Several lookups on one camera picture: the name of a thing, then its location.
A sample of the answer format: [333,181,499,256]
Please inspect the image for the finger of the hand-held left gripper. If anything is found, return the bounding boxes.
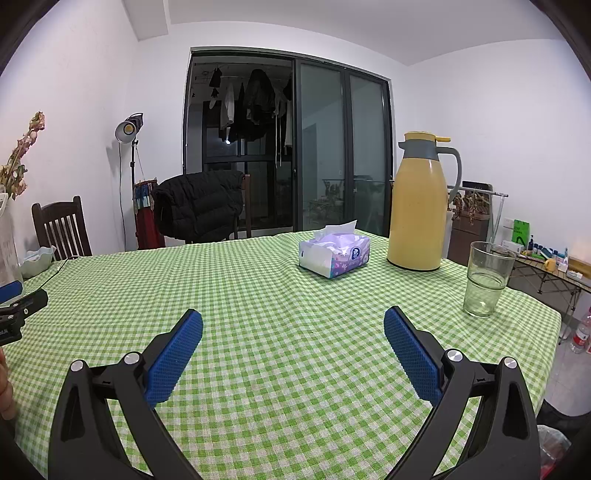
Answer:
[0,288,49,346]
[0,281,25,304]

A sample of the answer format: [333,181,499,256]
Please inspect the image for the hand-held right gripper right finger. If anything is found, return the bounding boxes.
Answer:
[383,305,540,480]

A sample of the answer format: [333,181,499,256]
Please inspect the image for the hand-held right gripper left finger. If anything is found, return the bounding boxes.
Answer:
[47,308,205,480]

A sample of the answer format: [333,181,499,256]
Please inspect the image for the black waste bin with bag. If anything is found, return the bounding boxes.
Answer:
[537,424,575,480]

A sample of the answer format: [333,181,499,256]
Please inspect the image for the person's left hand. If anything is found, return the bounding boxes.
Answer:
[0,346,17,421]

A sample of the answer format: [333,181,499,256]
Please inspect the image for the pale wavy-edged bowl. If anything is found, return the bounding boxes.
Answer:
[22,246,57,278]

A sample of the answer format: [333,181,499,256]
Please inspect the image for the clear glass vase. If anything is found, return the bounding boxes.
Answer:
[0,191,25,289]

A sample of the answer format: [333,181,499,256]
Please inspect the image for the dark wooden chair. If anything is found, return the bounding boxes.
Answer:
[31,196,93,261]

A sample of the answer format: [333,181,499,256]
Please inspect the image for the clear drinking glass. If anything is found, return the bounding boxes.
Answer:
[463,241,517,318]

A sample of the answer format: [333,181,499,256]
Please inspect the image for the dried pink flowers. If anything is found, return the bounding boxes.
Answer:
[0,111,46,201]

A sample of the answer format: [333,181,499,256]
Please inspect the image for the green checked tablecloth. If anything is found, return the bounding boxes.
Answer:
[0,229,563,480]

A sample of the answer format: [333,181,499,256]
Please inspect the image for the purple tissue pack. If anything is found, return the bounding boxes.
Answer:
[298,220,371,279]

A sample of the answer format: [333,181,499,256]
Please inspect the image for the brown wooden cabinet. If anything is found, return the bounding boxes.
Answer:
[447,182,492,267]

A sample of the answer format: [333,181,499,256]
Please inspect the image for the red hanging bag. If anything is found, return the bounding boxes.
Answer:
[133,181,166,251]

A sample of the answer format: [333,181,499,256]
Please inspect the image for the yellow thermos jug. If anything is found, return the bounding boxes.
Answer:
[387,131,462,271]

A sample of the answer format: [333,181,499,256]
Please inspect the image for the black puffer jacket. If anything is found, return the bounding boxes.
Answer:
[151,170,245,244]

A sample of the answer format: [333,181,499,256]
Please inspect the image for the wooden folding table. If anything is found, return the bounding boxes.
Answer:
[501,247,591,319]

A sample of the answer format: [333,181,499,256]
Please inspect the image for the silver clothes rack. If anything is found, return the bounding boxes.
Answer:
[462,182,509,250]

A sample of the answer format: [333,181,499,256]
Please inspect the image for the dried brown plant bunch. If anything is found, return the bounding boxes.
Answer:
[450,190,491,225]

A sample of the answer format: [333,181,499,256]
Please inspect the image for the wooden chair holding jacket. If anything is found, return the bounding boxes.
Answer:
[231,173,252,241]

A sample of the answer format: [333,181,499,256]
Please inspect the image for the green paper bag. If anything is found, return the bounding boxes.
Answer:
[512,220,532,252]

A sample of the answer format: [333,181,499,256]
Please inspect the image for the studio floor lamp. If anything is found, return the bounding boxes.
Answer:
[115,112,145,252]

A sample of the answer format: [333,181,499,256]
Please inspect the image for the dark sliding glass door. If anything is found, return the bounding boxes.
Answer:
[184,45,397,241]

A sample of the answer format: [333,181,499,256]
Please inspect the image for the row of hanging clothes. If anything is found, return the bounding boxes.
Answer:
[205,67,296,171]

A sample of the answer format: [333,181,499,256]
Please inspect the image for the black cable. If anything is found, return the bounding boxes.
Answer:
[46,256,77,278]

